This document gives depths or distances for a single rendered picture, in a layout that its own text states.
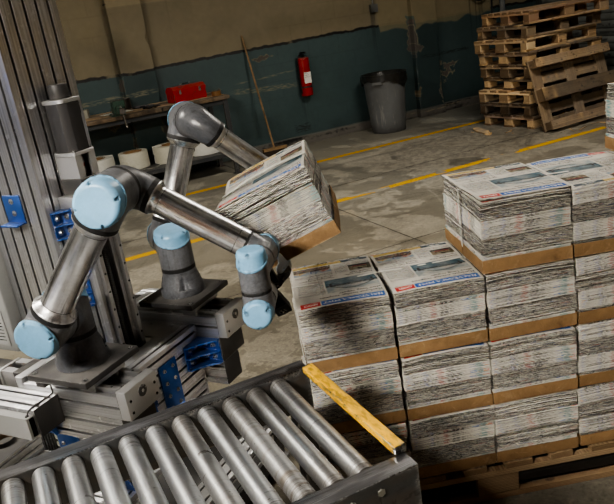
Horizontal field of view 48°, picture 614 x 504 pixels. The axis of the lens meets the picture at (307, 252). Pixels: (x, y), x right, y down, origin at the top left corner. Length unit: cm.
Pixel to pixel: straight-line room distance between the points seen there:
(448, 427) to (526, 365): 32
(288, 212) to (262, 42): 714
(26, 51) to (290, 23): 717
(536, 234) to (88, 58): 684
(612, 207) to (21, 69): 177
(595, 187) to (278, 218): 95
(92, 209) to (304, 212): 59
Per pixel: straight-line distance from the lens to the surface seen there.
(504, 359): 232
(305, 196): 193
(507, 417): 244
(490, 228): 214
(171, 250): 233
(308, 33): 927
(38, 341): 188
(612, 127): 260
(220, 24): 883
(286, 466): 148
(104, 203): 166
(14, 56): 215
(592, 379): 249
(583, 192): 223
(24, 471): 173
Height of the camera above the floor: 167
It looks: 19 degrees down
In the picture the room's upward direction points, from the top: 9 degrees counter-clockwise
